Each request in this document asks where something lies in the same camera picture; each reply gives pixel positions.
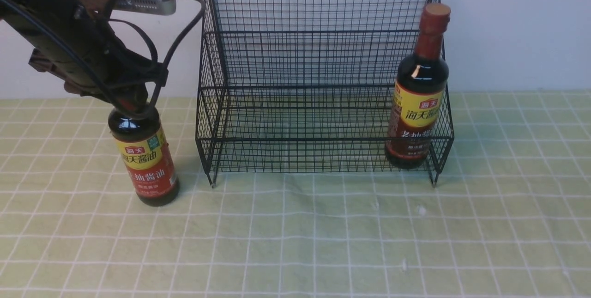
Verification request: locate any light soy sauce bottle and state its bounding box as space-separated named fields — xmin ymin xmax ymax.
xmin=108 ymin=109 xmax=180 ymax=207

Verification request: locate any dark soy sauce bottle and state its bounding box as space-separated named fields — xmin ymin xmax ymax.
xmin=384 ymin=3 xmax=451 ymax=170

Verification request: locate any black camera cable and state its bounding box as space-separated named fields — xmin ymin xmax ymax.
xmin=0 ymin=0 xmax=207 ymax=118

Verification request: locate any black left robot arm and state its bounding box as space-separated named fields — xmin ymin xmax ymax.
xmin=1 ymin=0 xmax=176 ymax=119

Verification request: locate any green checkered tablecloth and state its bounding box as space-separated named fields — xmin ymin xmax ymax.
xmin=0 ymin=91 xmax=591 ymax=298

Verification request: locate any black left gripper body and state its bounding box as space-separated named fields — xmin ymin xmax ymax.
xmin=1 ymin=0 xmax=168 ymax=116

